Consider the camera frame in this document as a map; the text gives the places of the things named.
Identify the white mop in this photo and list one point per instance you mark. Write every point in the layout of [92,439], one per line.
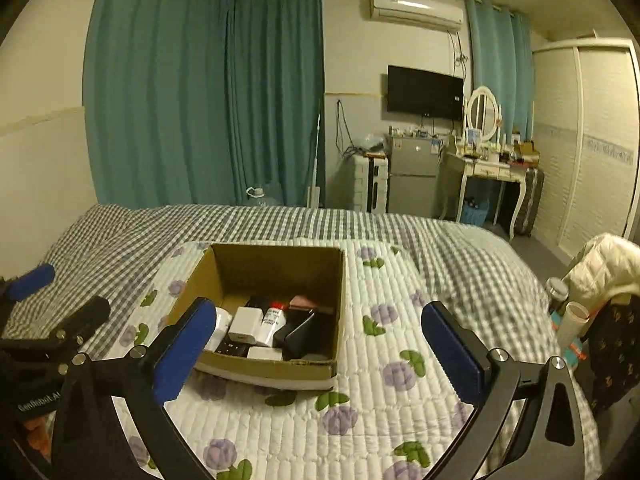
[316,160]

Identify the dark suitcase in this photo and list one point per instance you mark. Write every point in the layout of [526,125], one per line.
[530,200]

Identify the small white box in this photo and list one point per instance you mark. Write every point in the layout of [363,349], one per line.
[265,353]

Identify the white dressing table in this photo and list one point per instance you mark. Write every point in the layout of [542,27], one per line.
[490,170]

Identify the dark floral cloth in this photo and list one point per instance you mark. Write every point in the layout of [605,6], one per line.
[617,350]

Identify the black remote control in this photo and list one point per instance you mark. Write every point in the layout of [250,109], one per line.
[232,349]

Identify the brown wallet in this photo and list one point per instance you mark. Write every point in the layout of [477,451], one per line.
[305,302]

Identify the white bottle red cap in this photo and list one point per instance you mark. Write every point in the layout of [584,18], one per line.
[272,325]

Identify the oval vanity mirror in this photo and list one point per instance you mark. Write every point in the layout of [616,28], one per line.
[482,110]

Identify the clear plastic bag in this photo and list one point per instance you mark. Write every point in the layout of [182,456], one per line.
[372,142]

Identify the light blue curtain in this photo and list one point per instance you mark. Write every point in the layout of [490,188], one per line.
[500,60]

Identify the white air conditioner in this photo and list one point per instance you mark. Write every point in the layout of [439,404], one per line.
[415,10]

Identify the person's left hand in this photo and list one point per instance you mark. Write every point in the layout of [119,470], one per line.
[37,437]

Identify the silver fridge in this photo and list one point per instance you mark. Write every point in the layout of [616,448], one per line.
[412,175]

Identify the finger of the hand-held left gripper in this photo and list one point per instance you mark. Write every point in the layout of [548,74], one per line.
[32,280]
[85,317]

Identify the white paper cup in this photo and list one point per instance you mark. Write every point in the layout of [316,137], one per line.
[575,320]

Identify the white wardrobe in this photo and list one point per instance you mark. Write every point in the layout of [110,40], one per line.
[590,150]

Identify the metal thermos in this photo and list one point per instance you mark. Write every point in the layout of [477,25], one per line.
[556,292]

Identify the white puffer jacket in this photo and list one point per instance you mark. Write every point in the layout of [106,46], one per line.
[605,265]

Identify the white suitcase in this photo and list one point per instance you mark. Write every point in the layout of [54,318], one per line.
[370,182]

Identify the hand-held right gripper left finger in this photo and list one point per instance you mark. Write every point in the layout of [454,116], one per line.
[182,355]

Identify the large white bottle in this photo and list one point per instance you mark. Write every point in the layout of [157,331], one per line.
[222,322]

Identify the floral quilted mat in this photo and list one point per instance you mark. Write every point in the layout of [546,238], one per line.
[390,410]

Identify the black box white label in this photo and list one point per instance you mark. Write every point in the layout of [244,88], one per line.
[300,335]

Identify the brown cardboard box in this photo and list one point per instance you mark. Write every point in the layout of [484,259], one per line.
[280,265]

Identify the square white box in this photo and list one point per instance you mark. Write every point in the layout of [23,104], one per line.
[247,322]

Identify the green curtain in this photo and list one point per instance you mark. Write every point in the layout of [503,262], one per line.
[175,85]

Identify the clear water jug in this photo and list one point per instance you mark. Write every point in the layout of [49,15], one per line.
[262,196]

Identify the checkered blanket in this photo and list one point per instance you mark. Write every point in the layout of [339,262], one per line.
[100,240]

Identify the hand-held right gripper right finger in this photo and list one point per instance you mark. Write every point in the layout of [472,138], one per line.
[450,355]

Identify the black television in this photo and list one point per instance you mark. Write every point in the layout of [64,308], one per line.
[425,92]

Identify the blue basket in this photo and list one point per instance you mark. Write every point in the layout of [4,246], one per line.
[475,212]

